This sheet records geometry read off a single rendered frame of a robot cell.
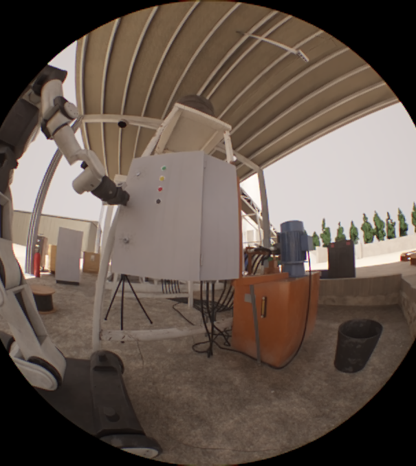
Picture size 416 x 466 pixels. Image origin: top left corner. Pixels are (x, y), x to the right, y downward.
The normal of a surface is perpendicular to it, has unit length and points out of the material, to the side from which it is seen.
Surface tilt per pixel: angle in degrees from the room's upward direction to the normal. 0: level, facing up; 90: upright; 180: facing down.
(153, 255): 90
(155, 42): 172
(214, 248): 90
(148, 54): 172
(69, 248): 90
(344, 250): 90
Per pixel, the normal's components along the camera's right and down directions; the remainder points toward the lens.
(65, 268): 0.77, -0.11
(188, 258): -0.06, -0.20
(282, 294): -0.83, -0.13
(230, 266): 0.49, -0.16
